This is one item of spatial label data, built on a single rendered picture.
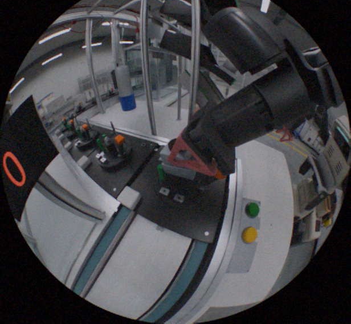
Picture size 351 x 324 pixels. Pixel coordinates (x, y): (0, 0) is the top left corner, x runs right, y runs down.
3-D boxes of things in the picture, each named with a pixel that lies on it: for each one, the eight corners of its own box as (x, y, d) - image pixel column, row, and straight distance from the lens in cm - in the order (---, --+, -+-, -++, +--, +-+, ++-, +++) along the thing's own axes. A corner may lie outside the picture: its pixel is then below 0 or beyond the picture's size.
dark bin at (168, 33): (233, 83, 46) (244, 69, 46) (231, 86, 33) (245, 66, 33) (178, 50, 54) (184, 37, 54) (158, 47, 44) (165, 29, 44)
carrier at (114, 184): (159, 147, 40) (155, 117, 33) (118, 201, 32) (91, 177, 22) (118, 134, 55) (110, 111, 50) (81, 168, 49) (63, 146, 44)
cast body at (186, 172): (199, 163, 22) (198, 136, 18) (193, 180, 20) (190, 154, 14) (166, 157, 25) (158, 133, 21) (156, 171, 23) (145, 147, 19)
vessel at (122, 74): (135, 93, 112) (131, 55, 112) (126, 97, 103) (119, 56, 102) (126, 93, 122) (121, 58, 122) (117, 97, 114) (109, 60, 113)
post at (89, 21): (105, 112, 130) (95, 4, 162) (102, 114, 128) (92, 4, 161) (103, 112, 134) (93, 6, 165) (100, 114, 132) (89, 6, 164)
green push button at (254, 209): (256, 205, 35) (260, 202, 34) (255, 218, 34) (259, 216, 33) (244, 203, 33) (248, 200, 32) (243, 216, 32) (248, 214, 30)
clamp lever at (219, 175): (205, 182, 26) (227, 168, 21) (204, 189, 25) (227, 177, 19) (194, 175, 25) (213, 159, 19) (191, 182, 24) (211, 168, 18)
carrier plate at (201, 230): (225, 166, 37) (227, 163, 35) (209, 243, 28) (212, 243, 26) (162, 148, 39) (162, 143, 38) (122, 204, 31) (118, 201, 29)
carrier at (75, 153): (118, 134, 55) (110, 111, 50) (81, 168, 50) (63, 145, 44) (96, 127, 75) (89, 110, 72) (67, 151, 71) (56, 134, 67)
